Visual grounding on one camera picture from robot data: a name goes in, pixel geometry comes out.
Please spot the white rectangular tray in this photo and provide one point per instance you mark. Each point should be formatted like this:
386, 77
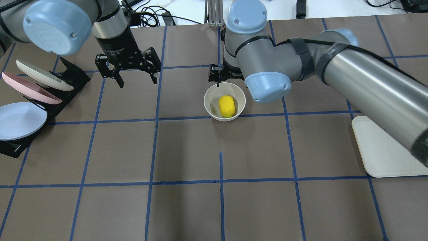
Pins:
383, 156

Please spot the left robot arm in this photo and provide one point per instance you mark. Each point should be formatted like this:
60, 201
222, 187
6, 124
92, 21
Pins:
63, 26

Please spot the white ceramic bowl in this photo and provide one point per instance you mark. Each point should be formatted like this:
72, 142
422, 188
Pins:
213, 95

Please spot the black plate rack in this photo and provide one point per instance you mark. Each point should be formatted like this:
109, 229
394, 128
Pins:
74, 76

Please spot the aluminium profile post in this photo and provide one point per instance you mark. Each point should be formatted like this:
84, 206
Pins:
214, 13

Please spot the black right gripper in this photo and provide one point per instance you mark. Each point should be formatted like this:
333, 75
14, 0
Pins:
216, 73

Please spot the white plate in rack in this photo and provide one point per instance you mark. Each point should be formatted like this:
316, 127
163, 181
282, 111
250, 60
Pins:
21, 119

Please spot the yellow lemon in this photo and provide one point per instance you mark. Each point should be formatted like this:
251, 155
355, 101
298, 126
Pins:
226, 106

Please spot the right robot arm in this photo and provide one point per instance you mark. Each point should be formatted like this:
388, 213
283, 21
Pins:
391, 98

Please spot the cream plate in rack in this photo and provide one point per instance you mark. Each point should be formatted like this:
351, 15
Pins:
43, 76

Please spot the pink plate in rack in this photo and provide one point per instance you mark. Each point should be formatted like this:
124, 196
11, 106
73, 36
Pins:
30, 89

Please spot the black box at edge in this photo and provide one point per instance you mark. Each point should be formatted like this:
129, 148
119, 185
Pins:
301, 9

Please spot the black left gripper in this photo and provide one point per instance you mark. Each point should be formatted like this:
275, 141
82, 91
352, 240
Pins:
117, 46

